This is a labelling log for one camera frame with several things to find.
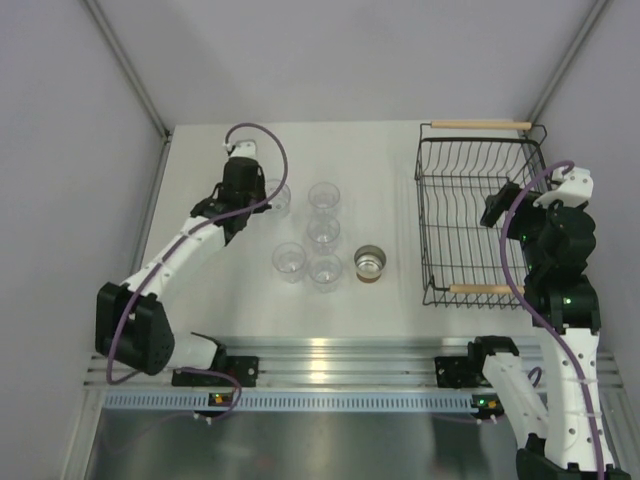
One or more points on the aluminium mounting rail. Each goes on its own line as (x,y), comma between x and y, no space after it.
(325,363)

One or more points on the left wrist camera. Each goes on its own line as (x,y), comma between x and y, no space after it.
(246,148)

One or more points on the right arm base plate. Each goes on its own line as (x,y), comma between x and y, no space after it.
(460,372)

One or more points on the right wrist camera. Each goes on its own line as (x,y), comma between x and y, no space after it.
(572,189)

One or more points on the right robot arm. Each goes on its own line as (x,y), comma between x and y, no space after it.
(559,435)

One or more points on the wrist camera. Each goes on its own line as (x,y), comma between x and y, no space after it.
(246,148)
(572,189)

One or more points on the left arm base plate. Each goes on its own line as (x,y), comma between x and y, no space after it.
(243,368)

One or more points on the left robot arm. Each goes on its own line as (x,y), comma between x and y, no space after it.
(132,325)

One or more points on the black wire dish rack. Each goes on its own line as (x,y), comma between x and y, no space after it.
(496,224)

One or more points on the slotted grey cable duct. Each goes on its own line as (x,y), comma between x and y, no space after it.
(262,401)

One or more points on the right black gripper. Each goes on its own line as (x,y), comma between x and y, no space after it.
(526,206)

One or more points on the steel cup cork base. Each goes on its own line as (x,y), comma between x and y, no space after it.
(370,261)

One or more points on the clear plastic cup bottom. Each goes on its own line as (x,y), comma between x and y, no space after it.
(325,272)

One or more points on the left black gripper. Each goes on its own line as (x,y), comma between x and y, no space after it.
(260,185)

